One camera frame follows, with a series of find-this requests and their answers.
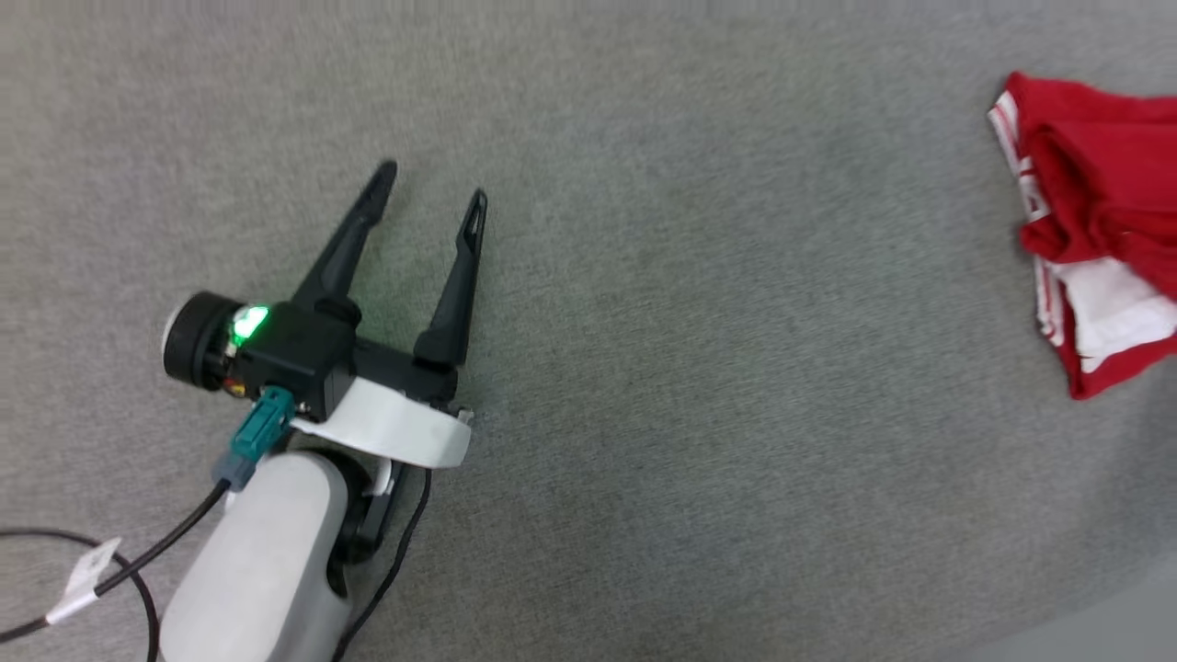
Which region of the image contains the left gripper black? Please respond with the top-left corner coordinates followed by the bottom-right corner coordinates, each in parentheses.
top-left (163, 161), bottom-right (489, 420)

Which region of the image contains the red and white garment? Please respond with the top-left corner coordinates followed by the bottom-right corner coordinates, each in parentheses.
top-left (988, 72), bottom-right (1177, 401)

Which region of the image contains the teal cable connector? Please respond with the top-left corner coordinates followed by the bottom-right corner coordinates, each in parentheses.
top-left (213, 386), bottom-right (297, 490)

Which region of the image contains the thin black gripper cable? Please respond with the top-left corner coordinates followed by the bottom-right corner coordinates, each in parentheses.
top-left (331, 467), bottom-right (433, 662)

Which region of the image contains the thick black camera cable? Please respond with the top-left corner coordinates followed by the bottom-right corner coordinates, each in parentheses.
top-left (0, 480), bottom-right (231, 645)

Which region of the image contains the black looped cable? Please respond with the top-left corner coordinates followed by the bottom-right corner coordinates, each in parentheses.
top-left (0, 528), bottom-right (162, 662)

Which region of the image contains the white cable tag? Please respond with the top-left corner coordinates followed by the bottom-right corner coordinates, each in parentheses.
top-left (46, 538), bottom-right (122, 626)

